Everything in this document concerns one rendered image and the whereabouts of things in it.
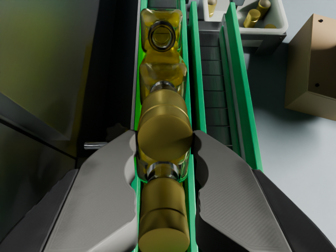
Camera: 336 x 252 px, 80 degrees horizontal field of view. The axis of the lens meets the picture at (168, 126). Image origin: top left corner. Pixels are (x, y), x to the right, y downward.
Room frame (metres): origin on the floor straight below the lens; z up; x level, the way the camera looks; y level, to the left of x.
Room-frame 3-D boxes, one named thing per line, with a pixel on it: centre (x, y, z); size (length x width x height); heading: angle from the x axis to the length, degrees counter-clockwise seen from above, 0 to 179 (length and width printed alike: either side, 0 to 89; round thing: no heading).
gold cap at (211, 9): (0.57, -0.09, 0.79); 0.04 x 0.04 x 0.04
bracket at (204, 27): (0.39, -0.07, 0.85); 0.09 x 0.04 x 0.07; 96
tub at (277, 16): (0.52, -0.17, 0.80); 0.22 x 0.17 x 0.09; 96
